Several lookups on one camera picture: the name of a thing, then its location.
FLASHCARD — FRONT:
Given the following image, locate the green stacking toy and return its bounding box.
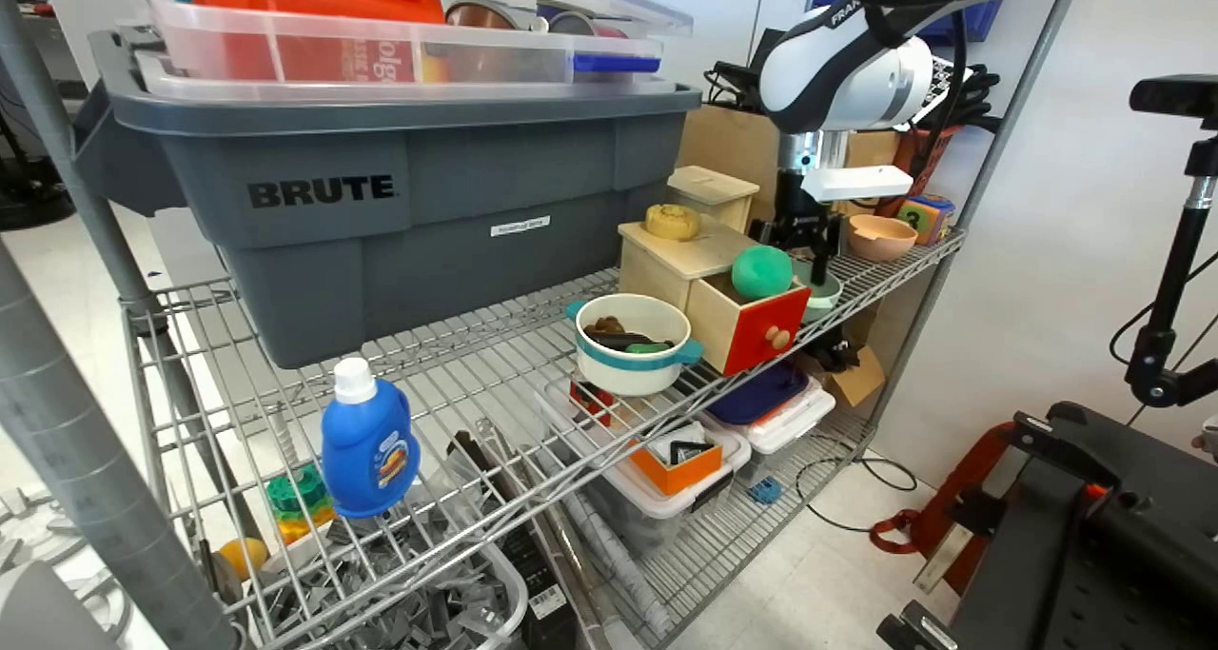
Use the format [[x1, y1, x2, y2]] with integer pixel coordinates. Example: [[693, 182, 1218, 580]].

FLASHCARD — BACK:
[[265, 463, 337, 543]]

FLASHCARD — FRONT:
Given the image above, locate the yellow toy bread roll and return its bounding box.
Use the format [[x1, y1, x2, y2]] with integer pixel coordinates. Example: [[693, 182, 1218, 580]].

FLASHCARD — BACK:
[[644, 204, 702, 243]]

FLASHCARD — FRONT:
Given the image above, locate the dark red cup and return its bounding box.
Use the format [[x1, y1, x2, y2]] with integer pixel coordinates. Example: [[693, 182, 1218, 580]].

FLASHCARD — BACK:
[[875, 125, 964, 220]]

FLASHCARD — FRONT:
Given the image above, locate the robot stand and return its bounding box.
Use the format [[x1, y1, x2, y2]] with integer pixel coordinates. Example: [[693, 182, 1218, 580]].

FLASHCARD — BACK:
[[875, 401, 1218, 650]]

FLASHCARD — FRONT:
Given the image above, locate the white bin of grey pieces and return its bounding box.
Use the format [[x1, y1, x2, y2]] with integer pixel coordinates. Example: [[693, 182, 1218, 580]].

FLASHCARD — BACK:
[[236, 483, 530, 650]]

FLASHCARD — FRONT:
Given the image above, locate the blue detergent bottle white cap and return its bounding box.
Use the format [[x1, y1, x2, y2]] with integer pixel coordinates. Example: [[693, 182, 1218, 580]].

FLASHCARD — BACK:
[[320, 356, 422, 520]]

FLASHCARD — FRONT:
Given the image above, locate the large plain wooden box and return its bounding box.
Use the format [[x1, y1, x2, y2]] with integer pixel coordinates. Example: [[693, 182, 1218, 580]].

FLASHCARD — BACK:
[[677, 103, 901, 225]]

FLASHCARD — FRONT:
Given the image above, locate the clear container with white lid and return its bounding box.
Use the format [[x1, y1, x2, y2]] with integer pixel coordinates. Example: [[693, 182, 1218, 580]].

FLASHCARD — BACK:
[[536, 374, 753, 548]]

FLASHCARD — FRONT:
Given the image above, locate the small cardboard box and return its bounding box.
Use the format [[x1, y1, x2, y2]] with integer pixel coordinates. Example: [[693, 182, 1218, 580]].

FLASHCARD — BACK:
[[797, 340, 887, 409]]

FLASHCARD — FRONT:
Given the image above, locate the large grey plastic tote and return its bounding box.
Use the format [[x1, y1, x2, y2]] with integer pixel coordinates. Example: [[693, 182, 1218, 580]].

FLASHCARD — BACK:
[[73, 28, 703, 369]]

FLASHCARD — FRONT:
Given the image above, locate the peach plastic bowl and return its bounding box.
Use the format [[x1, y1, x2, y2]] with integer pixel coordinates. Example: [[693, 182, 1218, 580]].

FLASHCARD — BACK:
[[846, 214, 919, 263]]

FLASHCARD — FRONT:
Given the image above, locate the blue plastic bin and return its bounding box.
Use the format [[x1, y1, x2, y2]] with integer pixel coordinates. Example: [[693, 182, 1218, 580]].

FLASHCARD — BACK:
[[812, 0, 1002, 48]]

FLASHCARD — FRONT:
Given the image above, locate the container with blue lid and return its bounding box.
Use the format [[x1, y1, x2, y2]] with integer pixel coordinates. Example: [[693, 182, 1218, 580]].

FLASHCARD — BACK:
[[704, 359, 838, 457]]

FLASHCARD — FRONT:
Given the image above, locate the black cable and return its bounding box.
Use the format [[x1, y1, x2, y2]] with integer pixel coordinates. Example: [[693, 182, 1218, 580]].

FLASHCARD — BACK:
[[794, 433, 920, 536]]

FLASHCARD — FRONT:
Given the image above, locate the bundle of rolled grey tubes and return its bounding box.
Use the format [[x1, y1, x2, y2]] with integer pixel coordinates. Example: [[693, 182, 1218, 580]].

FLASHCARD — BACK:
[[533, 441, 678, 643]]

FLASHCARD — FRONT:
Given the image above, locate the metal wire shelf rack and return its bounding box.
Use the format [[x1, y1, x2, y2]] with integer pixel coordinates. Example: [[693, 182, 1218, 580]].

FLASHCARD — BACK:
[[0, 0, 1078, 650]]

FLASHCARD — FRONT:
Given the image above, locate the white pot with teal rim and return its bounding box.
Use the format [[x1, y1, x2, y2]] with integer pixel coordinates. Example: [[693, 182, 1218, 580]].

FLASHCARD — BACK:
[[565, 293, 704, 398]]

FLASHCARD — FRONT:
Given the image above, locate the colourful number block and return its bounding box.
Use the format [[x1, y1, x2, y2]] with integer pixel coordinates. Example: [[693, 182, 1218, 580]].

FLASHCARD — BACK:
[[896, 193, 956, 247]]

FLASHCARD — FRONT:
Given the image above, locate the camera on mount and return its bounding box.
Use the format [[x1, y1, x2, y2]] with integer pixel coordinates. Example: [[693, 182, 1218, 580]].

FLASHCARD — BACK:
[[1108, 73, 1218, 410]]

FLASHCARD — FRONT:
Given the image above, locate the teal plastic bowl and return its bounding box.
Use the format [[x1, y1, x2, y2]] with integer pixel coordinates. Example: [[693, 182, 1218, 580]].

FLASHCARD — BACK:
[[792, 258, 845, 325]]

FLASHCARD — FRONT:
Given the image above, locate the clear plastic bin with lid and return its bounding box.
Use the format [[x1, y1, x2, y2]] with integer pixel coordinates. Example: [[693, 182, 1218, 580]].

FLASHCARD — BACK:
[[124, 0, 694, 104]]

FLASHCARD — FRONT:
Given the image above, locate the orange box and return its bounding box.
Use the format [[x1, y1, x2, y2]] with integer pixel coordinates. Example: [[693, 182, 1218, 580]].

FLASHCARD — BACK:
[[628, 420, 725, 497]]

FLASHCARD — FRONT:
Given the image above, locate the metal can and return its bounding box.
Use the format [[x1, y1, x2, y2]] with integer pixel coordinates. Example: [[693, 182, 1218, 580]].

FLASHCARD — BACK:
[[443, 0, 550, 34], [537, 1, 631, 40]]

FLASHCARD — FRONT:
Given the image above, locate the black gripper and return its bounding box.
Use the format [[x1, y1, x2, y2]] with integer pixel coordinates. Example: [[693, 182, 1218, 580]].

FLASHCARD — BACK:
[[759, 169, 844, 286]]

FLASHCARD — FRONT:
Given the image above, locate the wooden box with red drawer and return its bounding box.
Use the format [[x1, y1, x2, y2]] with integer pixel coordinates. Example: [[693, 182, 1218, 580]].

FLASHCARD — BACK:
[[617, 214, 813, 378]]

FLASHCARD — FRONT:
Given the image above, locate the green ball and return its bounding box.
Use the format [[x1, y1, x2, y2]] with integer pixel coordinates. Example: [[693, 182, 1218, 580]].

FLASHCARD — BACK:
[[730, 245, 795, 301]]

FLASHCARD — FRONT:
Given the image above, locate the red toy block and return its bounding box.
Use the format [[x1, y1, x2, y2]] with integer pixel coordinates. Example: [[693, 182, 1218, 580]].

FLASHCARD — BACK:
[[568, 380, 617, 429]]

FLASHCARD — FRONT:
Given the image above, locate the black box with barcode label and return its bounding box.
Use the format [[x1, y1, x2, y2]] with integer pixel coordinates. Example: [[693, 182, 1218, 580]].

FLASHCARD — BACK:
[[445, 429, 583, 650]]

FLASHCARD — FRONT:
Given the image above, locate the small wooden box with slot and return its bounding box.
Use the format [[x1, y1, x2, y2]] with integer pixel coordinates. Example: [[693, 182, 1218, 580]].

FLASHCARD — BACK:
[[665, 165, 761, 234]]

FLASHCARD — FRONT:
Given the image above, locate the yellow ball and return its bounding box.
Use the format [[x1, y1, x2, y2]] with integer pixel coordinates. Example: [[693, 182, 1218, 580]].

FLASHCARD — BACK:
[[216, 536, 271, 581]]

